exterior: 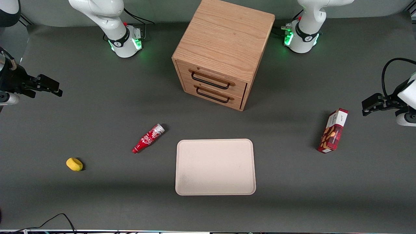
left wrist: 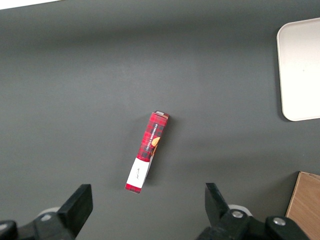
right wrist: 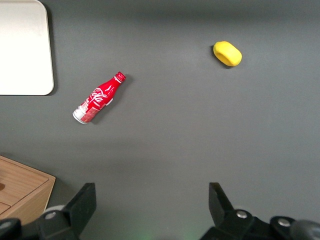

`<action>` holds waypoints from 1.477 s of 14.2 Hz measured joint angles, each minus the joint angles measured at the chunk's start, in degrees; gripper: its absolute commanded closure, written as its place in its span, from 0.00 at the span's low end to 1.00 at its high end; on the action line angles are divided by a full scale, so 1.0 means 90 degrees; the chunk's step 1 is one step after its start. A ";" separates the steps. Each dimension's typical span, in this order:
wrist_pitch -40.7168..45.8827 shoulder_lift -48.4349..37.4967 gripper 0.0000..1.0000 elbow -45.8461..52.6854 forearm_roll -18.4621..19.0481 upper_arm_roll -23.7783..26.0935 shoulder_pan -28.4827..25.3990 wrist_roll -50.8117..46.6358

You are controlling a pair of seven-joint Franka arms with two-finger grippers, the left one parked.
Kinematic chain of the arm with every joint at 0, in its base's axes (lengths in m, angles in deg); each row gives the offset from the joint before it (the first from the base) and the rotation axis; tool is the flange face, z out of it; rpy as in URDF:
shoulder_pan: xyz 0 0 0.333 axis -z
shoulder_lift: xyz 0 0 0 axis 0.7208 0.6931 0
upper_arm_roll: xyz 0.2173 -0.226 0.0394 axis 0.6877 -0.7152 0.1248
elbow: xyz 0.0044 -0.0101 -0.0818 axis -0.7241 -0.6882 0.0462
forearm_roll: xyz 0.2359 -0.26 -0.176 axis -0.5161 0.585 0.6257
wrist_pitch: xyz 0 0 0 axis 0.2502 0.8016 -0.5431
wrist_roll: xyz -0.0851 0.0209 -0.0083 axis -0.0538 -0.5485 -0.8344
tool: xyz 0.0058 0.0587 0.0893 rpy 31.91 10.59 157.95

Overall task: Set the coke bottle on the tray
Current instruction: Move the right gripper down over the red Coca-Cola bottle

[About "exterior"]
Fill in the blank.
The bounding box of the black arm base cable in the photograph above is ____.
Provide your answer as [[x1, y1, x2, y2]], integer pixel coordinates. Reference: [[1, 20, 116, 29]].
[[272, 10, 305, 37], [123, 8, 155, 41]]

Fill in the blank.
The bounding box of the red coke bottle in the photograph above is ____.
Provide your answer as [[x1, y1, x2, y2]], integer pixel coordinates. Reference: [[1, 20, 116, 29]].
[[132, 123, 165, 154]]

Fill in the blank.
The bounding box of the black looped gripper cable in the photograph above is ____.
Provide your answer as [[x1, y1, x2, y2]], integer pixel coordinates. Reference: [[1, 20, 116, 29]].
[[382, 58, 416, 98]]

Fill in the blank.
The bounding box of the yellow lemon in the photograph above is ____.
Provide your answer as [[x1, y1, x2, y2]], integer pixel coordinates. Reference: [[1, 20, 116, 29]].
[[66, 158, 83, 172]]

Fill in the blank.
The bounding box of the black left arm base cable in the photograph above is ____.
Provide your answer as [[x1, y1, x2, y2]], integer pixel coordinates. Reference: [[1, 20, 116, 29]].
[[272, 10, 305, 37]]

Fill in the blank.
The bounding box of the black cable at table edge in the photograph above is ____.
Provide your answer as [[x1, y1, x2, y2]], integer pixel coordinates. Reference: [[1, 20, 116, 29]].
[[0, 213, 77, 234]]

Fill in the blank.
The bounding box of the wooden drawer with long handle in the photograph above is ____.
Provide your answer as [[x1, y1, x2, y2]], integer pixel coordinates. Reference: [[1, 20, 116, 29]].
[[176, 60, 247, 98]]

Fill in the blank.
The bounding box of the wooden drawer cabinet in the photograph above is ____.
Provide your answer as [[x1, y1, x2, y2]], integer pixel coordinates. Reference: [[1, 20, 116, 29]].
[[172, 0, 275, 111]]

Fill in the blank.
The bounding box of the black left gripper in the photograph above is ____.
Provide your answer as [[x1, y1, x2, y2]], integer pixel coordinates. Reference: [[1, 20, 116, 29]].
[[362, 81, 403, 117]]

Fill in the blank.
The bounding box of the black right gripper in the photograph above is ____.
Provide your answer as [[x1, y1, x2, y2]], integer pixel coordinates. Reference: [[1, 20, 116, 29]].
[[0, 63, 63, 98]]

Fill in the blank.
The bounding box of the long black drawer handle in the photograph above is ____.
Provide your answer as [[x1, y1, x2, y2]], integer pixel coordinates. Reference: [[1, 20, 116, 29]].
[[191, 71, 231, 90]]

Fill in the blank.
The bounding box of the black right arm base cable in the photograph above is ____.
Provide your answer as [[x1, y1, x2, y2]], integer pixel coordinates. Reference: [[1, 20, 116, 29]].
[[123, 8, 155, 41]]

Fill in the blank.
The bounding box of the red snack box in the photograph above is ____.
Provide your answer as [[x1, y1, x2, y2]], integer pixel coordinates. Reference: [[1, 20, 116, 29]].
[[317, 108, 349, 154]]

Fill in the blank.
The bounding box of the beige plastic tray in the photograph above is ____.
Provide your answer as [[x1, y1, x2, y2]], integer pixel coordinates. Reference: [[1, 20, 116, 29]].
[[175, 139, 256, 196]]

